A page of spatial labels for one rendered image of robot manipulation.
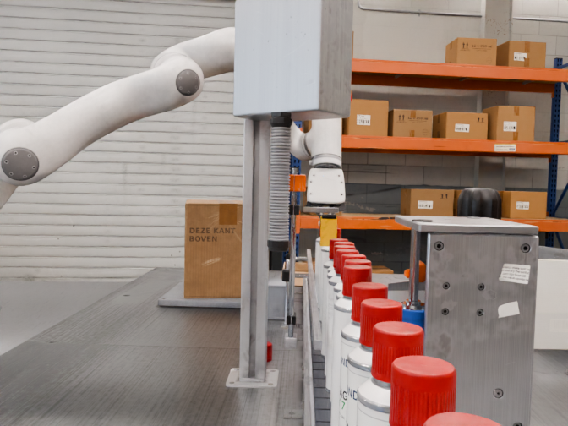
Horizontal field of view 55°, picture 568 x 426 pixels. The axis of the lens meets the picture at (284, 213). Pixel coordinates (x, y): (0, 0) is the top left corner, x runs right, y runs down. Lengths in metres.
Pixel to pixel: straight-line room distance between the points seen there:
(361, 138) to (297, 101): 3.94
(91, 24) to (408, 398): 5.43
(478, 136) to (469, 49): 0.77
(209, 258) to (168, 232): 3.80
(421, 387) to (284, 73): 0.63
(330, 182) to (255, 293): 0.57
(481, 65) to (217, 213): 3.98
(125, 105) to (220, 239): 0.48
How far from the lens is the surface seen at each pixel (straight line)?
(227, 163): 5.31
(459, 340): 0.54
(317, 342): 0.78
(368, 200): 5.64
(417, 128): 5.03
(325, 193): 1.45
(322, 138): 1.49
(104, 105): 1.29
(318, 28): 0.83
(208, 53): 1.36
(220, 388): 0.97
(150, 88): 1.27
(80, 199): 5.46
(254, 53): 0.90
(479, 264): 0.54
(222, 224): 1.54
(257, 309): 0.96
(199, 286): 1.56
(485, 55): 5.33
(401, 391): 0.30
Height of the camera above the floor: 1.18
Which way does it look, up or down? 3 degrees down
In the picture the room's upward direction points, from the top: 1 degrees clockwise
